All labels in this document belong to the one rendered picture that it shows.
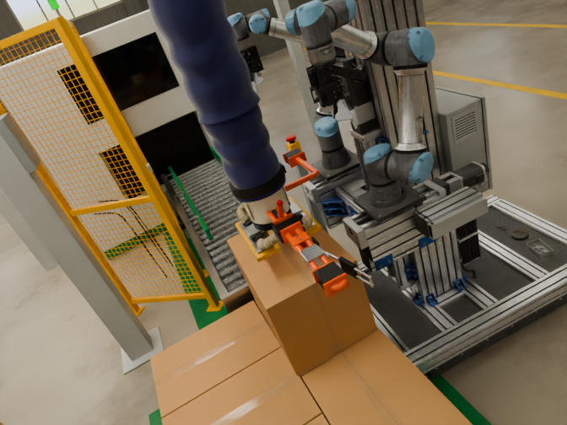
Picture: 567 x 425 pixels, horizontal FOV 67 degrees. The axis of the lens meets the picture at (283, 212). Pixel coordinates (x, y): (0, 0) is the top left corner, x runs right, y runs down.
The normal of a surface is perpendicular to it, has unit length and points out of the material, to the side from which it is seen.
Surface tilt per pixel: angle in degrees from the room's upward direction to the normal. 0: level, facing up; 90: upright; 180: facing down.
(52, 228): 90
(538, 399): 0
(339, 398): 0
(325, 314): 90
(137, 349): 90
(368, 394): 0
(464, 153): 90
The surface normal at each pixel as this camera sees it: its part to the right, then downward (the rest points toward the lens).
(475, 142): 0.32, 0.40
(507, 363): -0.31, -0.81
